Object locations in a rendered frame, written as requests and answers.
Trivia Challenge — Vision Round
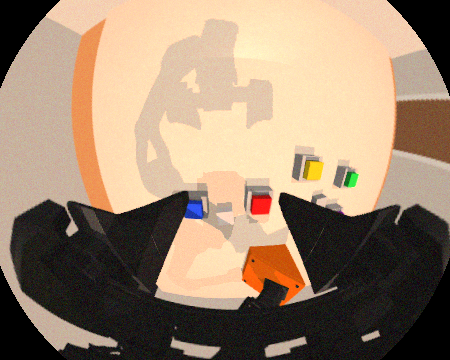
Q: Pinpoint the yellow button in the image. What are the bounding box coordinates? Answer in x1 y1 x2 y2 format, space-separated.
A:
292 153 324 181

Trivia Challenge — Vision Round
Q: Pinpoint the green button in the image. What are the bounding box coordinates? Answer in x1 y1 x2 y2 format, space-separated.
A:
333 165 360 189

